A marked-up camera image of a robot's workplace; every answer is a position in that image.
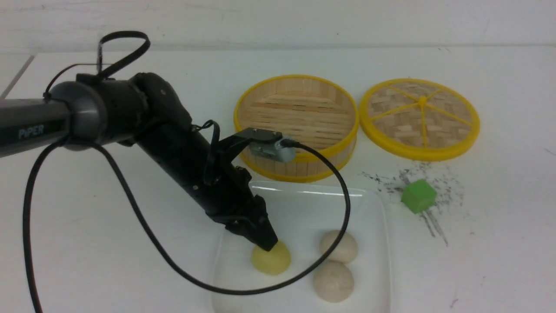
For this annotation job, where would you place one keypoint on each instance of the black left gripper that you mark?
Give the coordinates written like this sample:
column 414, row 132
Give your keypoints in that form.
column 219, row 188

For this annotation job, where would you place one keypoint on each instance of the yellow steamed bun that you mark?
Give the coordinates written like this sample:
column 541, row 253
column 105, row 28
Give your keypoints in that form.
column 273, row 262

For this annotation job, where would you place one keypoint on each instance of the white steamed bun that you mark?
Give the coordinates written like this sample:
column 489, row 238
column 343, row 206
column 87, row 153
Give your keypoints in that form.
column 345, row 252

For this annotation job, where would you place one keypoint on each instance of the beige steamed bun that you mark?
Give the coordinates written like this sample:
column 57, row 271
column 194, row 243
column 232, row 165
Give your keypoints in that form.
column 333, row 282

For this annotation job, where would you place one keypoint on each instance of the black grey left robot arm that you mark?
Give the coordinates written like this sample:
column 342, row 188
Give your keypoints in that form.
column 143, row 111

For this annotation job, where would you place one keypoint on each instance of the white square plate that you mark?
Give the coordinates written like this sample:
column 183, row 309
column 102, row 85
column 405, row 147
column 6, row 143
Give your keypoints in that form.
column 300, row 215

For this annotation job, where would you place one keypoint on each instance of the yellow rimmed bamboo steamer basket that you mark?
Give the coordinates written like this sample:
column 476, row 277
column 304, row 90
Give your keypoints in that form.
column 313, row 111

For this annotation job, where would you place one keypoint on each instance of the green cube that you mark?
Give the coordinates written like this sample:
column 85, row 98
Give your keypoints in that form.
column 419, row 196

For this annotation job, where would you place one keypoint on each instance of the yellow rimmed woven steamer lid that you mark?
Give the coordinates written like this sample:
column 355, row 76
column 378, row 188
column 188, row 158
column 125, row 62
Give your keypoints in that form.
column 419, row 120

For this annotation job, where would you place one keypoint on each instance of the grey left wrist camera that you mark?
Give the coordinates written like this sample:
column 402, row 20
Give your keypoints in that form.
column 275, row 151

